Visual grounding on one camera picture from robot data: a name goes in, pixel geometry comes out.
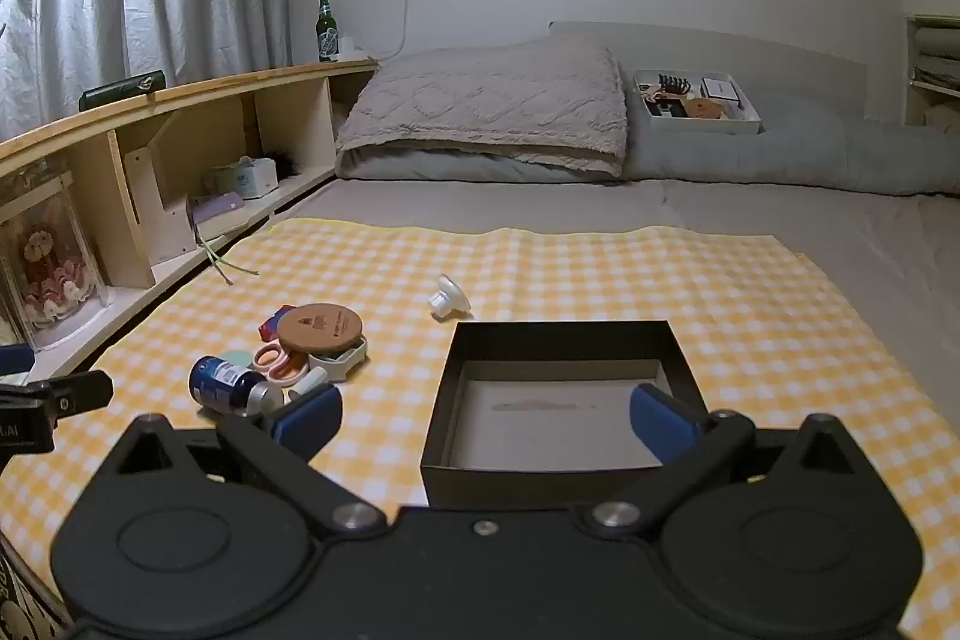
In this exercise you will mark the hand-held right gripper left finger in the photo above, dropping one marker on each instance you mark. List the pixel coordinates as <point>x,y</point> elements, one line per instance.
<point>307,421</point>

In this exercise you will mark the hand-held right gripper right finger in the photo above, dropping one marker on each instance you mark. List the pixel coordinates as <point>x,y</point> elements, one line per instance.
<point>664,424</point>

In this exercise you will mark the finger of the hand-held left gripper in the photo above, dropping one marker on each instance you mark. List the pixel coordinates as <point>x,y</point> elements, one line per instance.
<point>16,360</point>
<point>79,391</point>

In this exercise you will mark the white plastic stick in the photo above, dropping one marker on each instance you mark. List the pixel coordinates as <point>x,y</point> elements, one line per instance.
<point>311,379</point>

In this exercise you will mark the orange white scissors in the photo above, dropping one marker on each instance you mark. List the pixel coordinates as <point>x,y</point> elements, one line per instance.
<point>281,374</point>

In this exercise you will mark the white plastic case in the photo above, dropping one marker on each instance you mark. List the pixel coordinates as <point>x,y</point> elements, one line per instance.
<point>341,366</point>

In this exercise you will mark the round cork coaster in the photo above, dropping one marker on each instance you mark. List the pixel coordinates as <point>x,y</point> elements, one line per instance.
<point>319,329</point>

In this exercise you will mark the green round disc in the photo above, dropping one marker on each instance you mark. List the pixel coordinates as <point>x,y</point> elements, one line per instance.
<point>238,359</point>

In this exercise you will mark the blue bottle silver cap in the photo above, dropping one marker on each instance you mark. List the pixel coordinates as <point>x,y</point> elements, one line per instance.
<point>221,381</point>

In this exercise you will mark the red blue card box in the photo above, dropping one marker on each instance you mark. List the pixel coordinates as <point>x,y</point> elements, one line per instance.
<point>270,329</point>

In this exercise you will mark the white suction cup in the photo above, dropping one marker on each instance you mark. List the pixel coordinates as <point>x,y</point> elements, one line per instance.
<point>448,299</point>

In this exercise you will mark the black cardboard box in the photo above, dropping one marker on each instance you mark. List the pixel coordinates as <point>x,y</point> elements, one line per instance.
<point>487,486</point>

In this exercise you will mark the plush toy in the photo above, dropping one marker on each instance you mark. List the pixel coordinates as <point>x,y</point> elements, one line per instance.
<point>45,272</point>

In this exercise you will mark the yellow checked mat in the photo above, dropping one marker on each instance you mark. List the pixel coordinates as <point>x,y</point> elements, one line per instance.
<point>600,280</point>

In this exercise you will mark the clear display box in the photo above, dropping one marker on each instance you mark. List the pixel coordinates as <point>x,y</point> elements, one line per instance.
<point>52,197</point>

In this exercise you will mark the beige printed cloth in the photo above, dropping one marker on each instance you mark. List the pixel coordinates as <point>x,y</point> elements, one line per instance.
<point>26,602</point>

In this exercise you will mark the green plant stems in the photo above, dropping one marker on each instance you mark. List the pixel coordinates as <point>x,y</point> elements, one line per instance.
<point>217,261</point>

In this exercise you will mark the white book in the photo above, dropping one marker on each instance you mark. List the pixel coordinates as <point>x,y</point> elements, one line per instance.
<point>229,225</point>

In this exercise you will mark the purple notebook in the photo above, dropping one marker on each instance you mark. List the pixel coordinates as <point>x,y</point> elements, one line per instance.
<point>221,205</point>

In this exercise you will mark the tissue box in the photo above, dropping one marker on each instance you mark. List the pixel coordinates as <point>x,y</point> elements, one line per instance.
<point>247,179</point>

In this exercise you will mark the black furry object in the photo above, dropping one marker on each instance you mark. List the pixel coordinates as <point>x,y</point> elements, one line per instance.
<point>289,165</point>

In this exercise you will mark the dark green case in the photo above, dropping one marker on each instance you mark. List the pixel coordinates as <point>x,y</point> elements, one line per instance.
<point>120,93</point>

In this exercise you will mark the white tray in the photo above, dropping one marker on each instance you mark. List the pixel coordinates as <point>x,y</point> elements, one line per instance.
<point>705,125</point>

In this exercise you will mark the wooden bedside shelf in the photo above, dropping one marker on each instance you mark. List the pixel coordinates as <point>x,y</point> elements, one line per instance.
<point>225,85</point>

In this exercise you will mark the black hair claw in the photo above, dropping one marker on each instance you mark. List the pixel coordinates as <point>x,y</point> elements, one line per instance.
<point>673,84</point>

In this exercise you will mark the small black white box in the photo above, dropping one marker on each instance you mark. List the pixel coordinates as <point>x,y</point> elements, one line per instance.
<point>720,87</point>

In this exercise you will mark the grey curtain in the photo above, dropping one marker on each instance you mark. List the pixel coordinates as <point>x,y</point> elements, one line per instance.
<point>150,25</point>

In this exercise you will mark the beige quilted pillow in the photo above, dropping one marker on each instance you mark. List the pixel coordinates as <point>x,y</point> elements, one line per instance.
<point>480,100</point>

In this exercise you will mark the green beer bottle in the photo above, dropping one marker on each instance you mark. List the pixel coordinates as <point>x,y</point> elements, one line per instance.
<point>324,33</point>

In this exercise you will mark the white closet shelf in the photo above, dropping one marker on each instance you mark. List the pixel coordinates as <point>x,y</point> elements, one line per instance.
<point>911,70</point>

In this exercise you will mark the folded grey bedding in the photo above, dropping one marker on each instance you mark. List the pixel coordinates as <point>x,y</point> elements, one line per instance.
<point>941,51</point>

